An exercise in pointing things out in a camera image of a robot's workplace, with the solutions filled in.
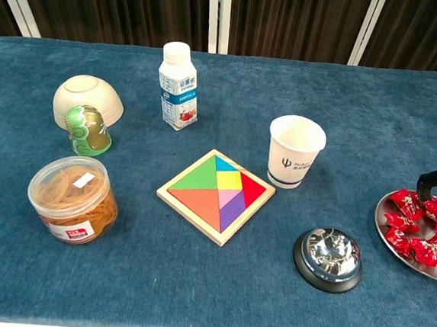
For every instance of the white paper cup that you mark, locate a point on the white paper cup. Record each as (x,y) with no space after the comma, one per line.
(293,158)

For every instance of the green glass ball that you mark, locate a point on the green glass ball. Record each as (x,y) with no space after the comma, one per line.
(89,131)

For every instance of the blue small tangram triangle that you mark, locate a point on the blue small tangram triangle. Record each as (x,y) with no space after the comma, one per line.
(223,165)

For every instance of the orange large tangram triangle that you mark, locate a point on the orange large tangram triangle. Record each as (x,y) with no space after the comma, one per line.
(203,204)

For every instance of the green large tangram triangle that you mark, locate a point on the green large tangram triangle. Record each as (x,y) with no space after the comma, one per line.
(200,179)

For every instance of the pink small tangram triangle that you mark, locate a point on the pink small tangram triangle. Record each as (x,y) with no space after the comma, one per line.
(226,196)

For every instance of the purple tangram parallelogram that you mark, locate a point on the purple tangram parallelogram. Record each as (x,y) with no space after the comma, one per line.
(231,212)

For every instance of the white milk bottle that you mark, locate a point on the white milk bottle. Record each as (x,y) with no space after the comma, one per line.
(178,91)

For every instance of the wooden tangram tray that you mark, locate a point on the wooden tangram tray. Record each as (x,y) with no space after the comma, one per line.
(183,210)

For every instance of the yellow tangram square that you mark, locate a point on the yellow tangram square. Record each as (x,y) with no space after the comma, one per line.
(229,180)

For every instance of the beige upturned bowl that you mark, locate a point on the beige upturned bowl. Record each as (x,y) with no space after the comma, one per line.
(94,91)

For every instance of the red tangram triangle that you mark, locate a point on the red tangram triangle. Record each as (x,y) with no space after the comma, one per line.
(250,189)

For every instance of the patterned ceramic cup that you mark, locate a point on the patterned ceramic cup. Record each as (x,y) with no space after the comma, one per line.
(71,200)

